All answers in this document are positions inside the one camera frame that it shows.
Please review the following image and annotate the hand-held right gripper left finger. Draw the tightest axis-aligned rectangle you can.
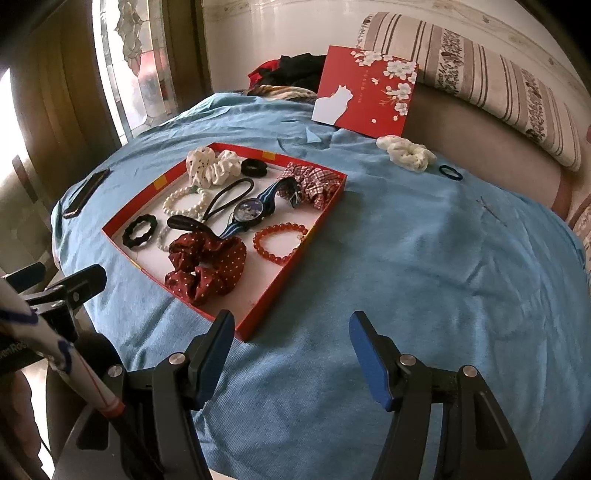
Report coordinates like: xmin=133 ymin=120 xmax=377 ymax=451
xmin=51 ymin=309 xmax=236 ymax=480

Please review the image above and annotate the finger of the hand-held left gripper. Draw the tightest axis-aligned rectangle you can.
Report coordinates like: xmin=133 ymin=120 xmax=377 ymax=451
xmin=4 ymin=264 xmax=47 ymax=291
xmin=25 ymin=264 xmax=108 ymax=342

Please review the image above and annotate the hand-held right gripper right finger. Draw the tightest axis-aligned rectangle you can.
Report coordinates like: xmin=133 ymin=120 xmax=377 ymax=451
xmin=348 ymin=311 xmax=541 ymax=480

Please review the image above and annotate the red cardboard box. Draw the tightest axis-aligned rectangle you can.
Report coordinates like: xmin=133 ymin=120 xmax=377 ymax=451
xmin=102 ymin=142 xmax=348 ymax=343

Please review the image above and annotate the red bead bracelet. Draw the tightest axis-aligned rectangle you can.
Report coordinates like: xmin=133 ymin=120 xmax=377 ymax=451
xmin=252 ymin=222 xmax=308 ymax=265

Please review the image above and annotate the black cord necklace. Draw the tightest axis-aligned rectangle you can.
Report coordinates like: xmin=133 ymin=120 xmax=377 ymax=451
xmin=202 ymin=178 xmax=256 ymax=221

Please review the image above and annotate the blue striped strap watch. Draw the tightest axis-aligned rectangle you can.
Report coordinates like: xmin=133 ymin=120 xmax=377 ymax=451
xmin=219 ymin=178 xmax=303 ymax=239

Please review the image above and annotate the white dotted scrunchie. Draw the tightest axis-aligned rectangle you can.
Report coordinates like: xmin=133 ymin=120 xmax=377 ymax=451
xmin=185 ymin=147 xmax=219 ymax=186

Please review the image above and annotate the white polka dot scrunchie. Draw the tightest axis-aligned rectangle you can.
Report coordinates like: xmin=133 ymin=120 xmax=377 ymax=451
xmin=205 ymin=150 xmax=242 ymax=188

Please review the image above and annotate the person's left forearm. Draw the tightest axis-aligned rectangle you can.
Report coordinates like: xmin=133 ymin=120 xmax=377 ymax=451
xmin=0 ymin=371 xmax=49 ymax=469

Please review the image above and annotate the blue cloth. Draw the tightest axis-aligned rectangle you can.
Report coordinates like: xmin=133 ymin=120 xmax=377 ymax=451
xmin=51 ymin=92 xmax=591 ymax=480

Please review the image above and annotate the black smartphone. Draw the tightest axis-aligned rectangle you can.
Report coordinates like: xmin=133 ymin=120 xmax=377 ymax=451
xmin=62 ymin=168 xmax=112 ymax=219

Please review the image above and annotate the dark red dotted scrunchie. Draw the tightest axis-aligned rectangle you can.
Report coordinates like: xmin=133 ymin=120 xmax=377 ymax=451
xmin=165 ymin=231 xmax=247 ymax=306

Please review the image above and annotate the black hair clip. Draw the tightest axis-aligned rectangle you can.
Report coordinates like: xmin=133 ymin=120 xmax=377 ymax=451
xmin=167 ymin=215 xmax=209 ymax=235

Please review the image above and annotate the red plaid scrunchie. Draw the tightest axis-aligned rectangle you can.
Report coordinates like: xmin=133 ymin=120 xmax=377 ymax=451
xmin=279 ymin=161 xmax=345 ymax=212

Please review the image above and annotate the thin metal hairpin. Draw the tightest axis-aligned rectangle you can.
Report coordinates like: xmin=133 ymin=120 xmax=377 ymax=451
xmin=478 ymin=196 xmax=502 ymax=220

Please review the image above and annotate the white ruffled scrunchie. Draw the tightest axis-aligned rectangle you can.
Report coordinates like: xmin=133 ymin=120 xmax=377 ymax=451
xmin=375 ymin=135 xmax=437 ymax=173

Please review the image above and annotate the stained glass window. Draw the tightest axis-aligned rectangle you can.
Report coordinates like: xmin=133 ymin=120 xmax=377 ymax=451
xmin=92 ymin=0 xmax=181 ymax=139

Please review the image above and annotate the brown sofa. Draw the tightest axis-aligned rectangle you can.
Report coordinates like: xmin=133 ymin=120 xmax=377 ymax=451
xmin=402 ymin=83 xmax=578 ymax=217

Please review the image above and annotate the striped floral cushion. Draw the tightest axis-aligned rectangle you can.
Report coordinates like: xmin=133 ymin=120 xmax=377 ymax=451
xmin=358 ymin=11 xmax=583 ymax=172
xmin=566 ymin=194 xmax=591 ymax=273

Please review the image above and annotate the red floral box lid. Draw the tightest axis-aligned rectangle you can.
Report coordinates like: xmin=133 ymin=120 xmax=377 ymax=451
xmin=311 ymin=45 xmax=419 ymax=139

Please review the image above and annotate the pile of dark clothes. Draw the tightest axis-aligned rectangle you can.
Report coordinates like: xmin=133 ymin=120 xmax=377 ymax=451
xmin=247 ymin=53 xmax=328 ymax=102

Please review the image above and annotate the black wavy hair tie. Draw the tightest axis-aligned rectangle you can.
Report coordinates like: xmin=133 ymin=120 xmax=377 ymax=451
xmin=122 ymin=219 xmax=158 ymax=252

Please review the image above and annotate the white printed cable sleeve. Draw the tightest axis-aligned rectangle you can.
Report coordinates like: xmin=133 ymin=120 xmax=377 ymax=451
xmin=0 ymin=272 xmax=126 ymax=418

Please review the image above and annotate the large pearl bead bracelet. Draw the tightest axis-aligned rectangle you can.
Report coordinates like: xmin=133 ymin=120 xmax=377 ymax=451
xmin=161 ymin=185 xmax=211 ymax=217

